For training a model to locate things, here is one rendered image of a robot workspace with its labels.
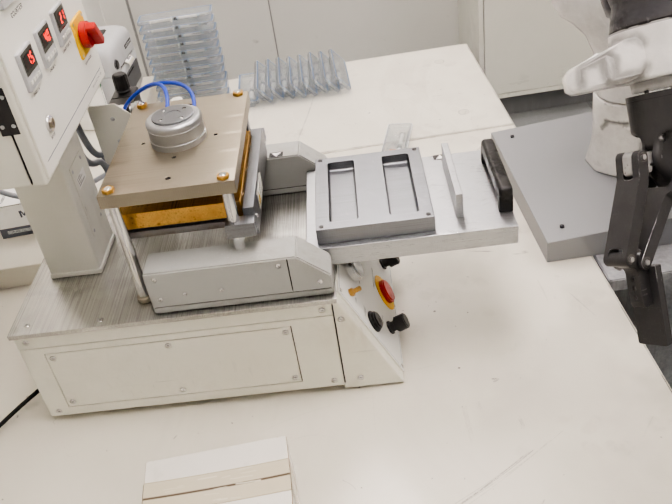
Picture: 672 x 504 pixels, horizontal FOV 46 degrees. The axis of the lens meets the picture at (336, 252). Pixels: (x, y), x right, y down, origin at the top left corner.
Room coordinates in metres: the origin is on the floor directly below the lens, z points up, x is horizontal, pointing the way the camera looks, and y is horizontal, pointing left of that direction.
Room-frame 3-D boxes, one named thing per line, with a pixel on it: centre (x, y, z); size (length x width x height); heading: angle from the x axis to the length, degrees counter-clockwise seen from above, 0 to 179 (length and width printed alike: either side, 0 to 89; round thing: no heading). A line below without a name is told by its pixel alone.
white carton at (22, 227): (1.46, 0.59, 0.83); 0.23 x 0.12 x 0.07; 3
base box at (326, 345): (1.03, 0.18, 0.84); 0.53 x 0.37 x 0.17; 86
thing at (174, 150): (1.03, 0.22, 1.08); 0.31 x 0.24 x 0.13; 176
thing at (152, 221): (1.02, 0.19, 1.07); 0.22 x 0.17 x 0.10; 176
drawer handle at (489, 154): (0.98, -0.25, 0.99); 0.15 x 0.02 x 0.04; 176
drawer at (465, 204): (0.99, -0.11, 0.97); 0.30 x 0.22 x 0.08; 86
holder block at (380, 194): (0.99, -0.07, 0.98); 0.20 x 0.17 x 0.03; 176
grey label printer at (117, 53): (1.96, 0.56, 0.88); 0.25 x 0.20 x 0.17; 83
